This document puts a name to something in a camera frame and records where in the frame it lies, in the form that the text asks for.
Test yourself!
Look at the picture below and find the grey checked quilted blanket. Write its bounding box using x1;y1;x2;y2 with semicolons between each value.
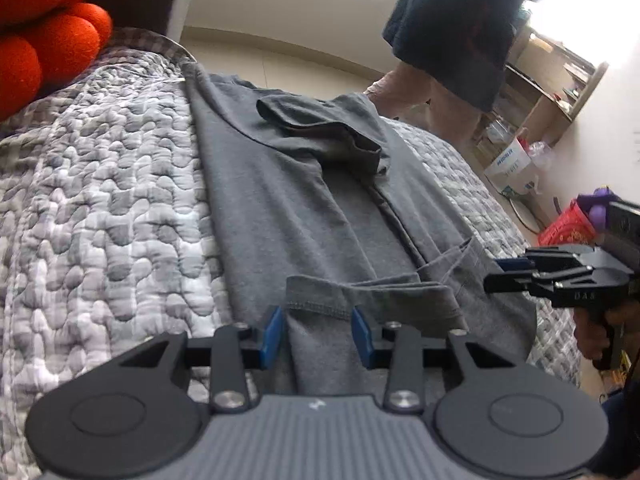
0;27;583;480

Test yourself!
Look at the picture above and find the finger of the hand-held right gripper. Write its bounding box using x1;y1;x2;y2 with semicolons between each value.
494;247;584;274
482;266;596;294

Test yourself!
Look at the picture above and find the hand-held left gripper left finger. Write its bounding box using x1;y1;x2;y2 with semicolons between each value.
120;305;285;413

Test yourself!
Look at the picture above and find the grey t-shirt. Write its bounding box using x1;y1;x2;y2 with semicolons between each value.
182;60;538;396

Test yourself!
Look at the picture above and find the red basket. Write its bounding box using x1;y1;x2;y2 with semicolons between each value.
537;200;601;248

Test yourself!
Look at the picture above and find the person's right hand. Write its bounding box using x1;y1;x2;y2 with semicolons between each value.
573;300;640;379

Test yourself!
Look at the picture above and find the purple toy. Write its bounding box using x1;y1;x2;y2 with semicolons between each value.
577;186;616;231

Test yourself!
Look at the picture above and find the wooden shelf unit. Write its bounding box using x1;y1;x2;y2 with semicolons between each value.
472;7;611;171

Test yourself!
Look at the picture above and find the white cardboard box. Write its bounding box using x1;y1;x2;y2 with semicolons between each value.
484;135;538;196

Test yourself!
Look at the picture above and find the grey sofa armrest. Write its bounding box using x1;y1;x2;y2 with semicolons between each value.
90;0;195;43

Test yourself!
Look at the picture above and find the white round basin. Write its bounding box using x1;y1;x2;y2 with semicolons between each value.
507;192;546;235

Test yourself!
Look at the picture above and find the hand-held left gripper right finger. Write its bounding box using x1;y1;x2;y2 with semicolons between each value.
351;306;517;413

